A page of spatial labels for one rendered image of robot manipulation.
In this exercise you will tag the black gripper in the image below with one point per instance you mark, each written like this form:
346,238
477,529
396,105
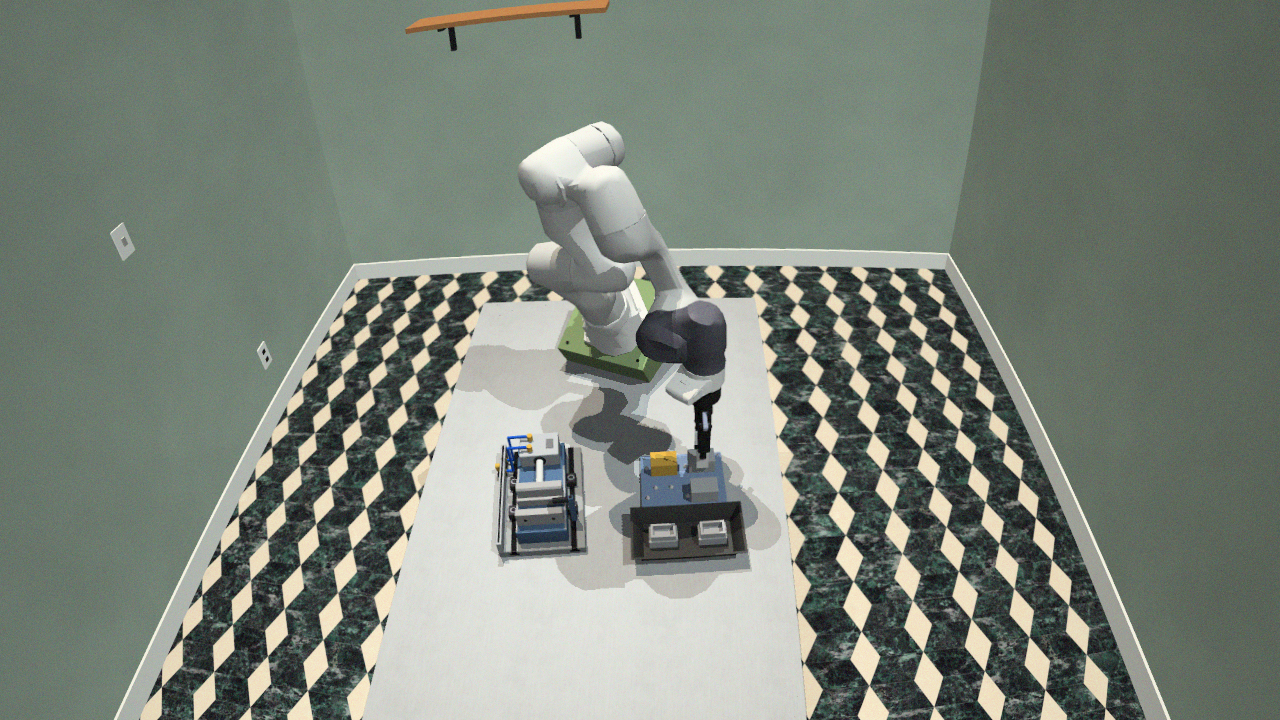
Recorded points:
704,409

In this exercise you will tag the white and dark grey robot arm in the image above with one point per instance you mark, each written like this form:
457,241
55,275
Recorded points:
604,262

